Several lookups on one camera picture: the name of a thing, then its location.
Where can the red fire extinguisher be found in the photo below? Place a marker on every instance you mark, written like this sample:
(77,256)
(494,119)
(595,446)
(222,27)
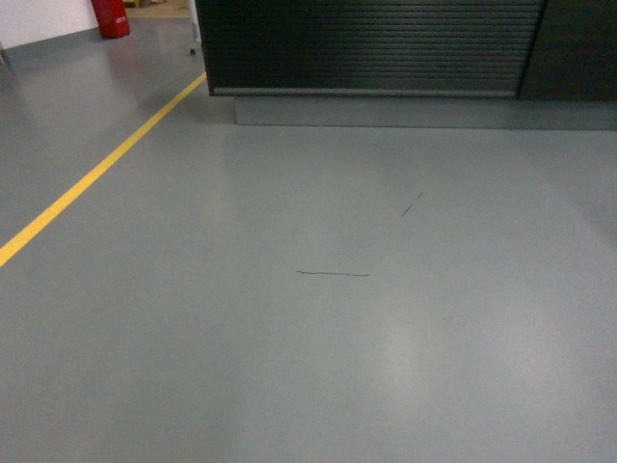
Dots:
(111,18)

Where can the black checkout counter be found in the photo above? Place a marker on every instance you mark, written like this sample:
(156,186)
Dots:
(427,64)

